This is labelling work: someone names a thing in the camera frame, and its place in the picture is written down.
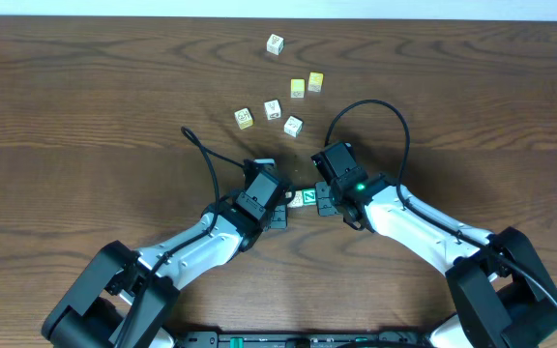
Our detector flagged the wooden block letter W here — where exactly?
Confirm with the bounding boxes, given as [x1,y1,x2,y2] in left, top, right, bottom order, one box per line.
[264,100,281,120]

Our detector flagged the wooden block letter B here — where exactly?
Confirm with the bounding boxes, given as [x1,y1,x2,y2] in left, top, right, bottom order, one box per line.
[234,108,254,130]

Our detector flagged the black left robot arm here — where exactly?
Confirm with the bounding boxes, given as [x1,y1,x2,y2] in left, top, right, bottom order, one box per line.
[41,159,291,347]

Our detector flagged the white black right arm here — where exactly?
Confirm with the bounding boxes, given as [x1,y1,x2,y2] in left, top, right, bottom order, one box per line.
[323,167,557,348]

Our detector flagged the green letter N block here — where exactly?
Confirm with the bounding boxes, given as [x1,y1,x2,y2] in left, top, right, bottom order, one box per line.
[302,188,317,206]

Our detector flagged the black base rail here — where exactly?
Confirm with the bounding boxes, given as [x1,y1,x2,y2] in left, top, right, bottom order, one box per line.
[175,331,432,348]

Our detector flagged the white wooden block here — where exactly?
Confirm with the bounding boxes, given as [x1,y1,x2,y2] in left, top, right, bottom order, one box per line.
[283,116,304,137]

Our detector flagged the blue sided wooden block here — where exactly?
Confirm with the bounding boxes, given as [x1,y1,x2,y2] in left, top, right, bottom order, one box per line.
[287,190,304,208]

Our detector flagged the yellow top wooden block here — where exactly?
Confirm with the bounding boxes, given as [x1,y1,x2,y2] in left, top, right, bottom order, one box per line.
[290,78,306,99]

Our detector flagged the wooden block number 3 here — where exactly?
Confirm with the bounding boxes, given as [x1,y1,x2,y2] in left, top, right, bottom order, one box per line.
[266,34,284,55]

